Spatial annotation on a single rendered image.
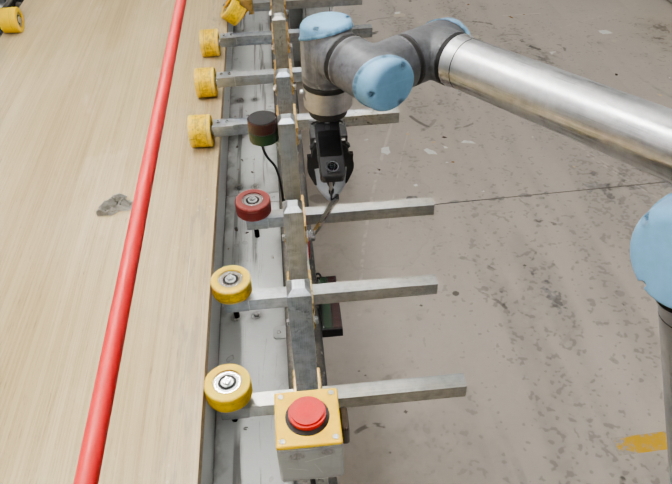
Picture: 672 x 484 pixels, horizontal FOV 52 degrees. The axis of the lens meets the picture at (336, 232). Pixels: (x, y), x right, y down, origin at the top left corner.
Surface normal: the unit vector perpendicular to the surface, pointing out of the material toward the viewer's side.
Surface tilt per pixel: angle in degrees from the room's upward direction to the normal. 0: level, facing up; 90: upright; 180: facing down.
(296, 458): 90
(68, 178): 0
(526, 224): 0
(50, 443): 0
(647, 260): 83
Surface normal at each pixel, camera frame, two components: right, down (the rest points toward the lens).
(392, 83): 0.54, 0.55
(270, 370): -0.03, -0.76
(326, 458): 0.09, 0.65
